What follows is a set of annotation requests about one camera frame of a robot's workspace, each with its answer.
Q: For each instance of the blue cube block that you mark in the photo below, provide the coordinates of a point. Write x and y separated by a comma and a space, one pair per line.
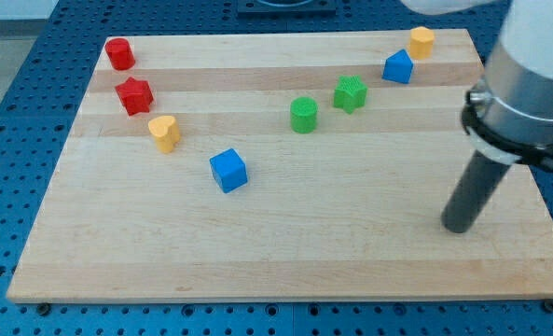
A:
228, 170

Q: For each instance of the green star block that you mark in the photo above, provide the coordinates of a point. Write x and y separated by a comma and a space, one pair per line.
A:
350, 94

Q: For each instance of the yellow heart block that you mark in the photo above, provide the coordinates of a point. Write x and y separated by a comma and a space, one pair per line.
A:
166, 133

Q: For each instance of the red cylinder block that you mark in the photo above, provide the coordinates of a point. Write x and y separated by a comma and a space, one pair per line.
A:
119, 53

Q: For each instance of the yellow hexagon block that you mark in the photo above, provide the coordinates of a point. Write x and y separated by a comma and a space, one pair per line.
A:
421, 41

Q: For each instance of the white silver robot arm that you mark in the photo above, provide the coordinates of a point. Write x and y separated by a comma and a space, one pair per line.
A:
508, 114

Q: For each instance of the red star block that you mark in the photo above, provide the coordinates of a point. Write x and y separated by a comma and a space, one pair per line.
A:
135, 96

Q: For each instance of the wooden board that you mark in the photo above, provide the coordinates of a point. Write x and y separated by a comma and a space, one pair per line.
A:
348, 212

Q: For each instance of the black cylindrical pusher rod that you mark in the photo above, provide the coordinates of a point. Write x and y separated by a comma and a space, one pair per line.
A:
479, 180

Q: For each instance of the green cylinder block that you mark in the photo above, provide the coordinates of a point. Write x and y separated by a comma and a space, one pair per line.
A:
303, 115

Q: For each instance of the blue triangle block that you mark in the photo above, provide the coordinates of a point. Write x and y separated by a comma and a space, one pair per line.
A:
398, 67

